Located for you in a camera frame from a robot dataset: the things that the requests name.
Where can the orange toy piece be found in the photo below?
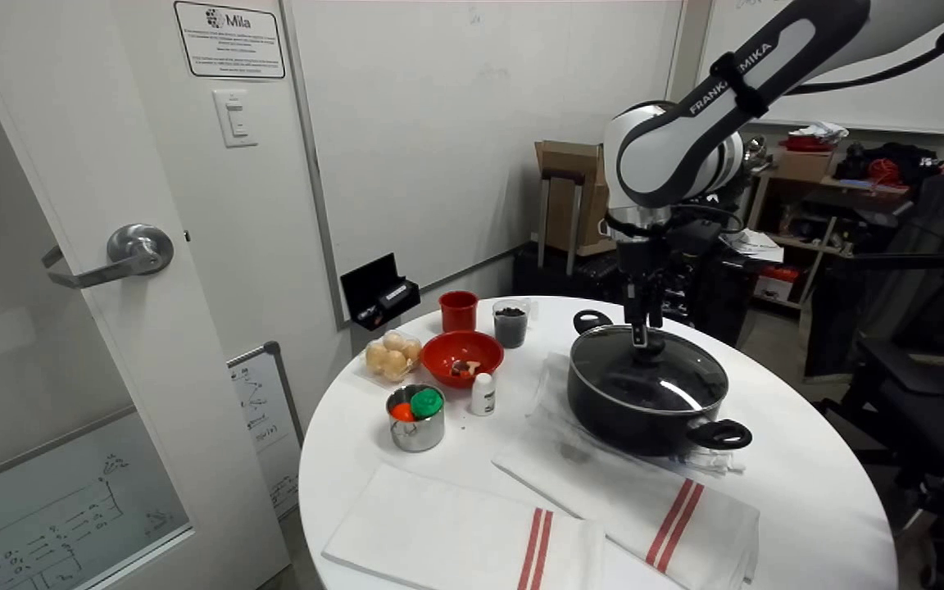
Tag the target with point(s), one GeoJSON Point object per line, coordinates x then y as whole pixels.
{"type": "Point", "coordinates": [400, 411]}

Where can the glass lid with black knob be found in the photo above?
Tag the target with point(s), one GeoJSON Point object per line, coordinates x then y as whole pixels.
{"type": "Point", "coordinates": [647, 351]}

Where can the white light switch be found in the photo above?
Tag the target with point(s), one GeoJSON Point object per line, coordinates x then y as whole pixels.
{"type": "Point", "coordinates": [235, 119]}

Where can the white printed wall sign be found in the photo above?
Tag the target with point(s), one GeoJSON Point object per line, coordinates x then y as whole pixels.
{"type": "Point", "coordinates": [231, 41]}

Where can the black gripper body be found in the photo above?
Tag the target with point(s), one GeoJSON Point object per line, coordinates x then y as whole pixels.
{"type": "Point", "coordinates": [664, 251]}

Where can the black marker holder box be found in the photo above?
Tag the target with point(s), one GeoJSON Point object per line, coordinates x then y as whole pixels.
{"type": "Point", "coordinates": [375, 293]}

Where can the whiteboard with green writing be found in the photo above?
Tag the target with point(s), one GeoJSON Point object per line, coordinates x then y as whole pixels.
{"type": "Point", "coordinates": [898, 104]}

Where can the red cup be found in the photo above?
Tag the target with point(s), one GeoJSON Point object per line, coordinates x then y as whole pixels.
{"type": "Point", "coordinates": [458, 314]}

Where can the large cardboard box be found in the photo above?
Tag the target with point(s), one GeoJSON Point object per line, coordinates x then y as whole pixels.
{"type": "Point", "coordinates": [572, 190]}

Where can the steel cup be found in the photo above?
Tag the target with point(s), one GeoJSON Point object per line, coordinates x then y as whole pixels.
{"type": "Point", "coordinates": [419, 434]}

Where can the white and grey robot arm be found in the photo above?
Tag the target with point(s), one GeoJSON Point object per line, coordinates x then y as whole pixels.
{"type": "Point", "coordinates": [669, 152]}

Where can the small leaning whiteboard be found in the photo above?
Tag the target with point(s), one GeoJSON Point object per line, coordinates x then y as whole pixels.
{"type": "Point", "coordinates": [263, 411]}

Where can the white towel with red stripes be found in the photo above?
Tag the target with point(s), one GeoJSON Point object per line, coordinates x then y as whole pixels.
{"type": "Point", "coordinates": [426, 537]}
{"type": "Point", "coordinates": [702, 526]}

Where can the small white bottle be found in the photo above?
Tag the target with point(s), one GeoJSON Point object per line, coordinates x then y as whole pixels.
{"type": "Point", "coordinates": [484, 396]}

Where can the wooden shelf with clutter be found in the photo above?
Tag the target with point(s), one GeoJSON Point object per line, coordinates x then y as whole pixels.
{"type": "Point", "coordinates": [821, 209]}

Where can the black office chair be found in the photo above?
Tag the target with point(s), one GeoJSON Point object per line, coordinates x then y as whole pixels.
{"type": "Point", "coordinates": [908, 330]}

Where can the grey cup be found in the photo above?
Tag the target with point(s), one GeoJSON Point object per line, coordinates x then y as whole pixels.
{"type": "Point", "coordinates": [508, 330]}

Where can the large wall whiteboard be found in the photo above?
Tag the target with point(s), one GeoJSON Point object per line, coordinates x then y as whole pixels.
{"type": "Point", "coordinates": [473, 131]}

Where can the black cooking pot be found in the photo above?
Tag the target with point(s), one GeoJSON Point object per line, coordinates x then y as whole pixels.
{"type": "Point", "coordinates": [638, 426]}

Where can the red and white container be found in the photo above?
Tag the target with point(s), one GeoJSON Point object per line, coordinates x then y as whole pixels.
{"type": "Point", "coordinates": [779, 286]}

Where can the green round toy piece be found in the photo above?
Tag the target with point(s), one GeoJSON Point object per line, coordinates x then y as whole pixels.
{"type": "Point", "coordinates": [426, 403]}

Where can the black equipment cart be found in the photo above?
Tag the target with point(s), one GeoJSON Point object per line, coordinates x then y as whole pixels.
{"type": "Point", "coordinates": [714, 296]}

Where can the red bowl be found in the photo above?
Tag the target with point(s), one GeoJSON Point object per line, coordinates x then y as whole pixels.
{"type": "Point", "coordinates": [461, 360]}

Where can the white door with frosted glass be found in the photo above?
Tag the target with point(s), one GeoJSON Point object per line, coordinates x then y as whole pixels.
{"type": "Point", "coordinates": [114, 143]}

